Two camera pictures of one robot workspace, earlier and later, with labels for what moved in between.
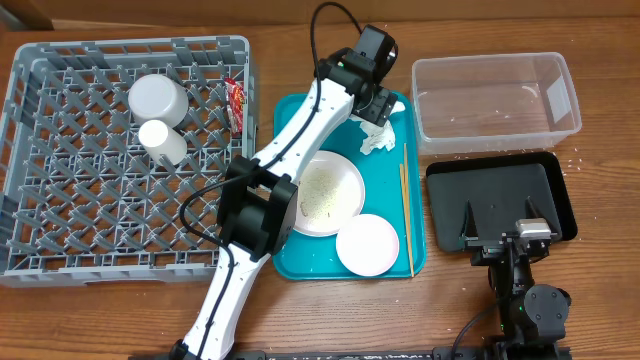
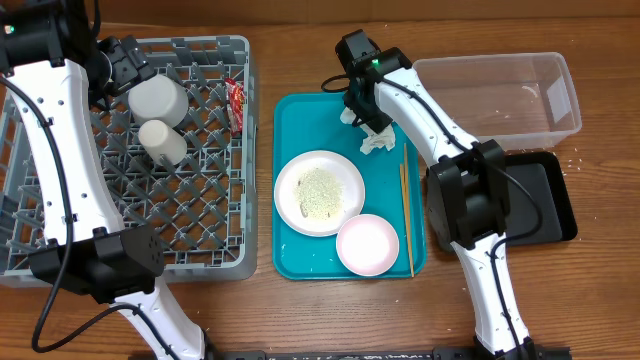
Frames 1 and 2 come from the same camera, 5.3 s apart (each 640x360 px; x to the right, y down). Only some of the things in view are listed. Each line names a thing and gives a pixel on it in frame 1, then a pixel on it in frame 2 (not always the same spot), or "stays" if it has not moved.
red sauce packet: (235, 103) stays
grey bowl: (157, 97) stays
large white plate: (330, 188) stays
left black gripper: (378, 102) → (130, 63)
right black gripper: (485, 249) → (374, 119)
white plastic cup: (160, 139) stays
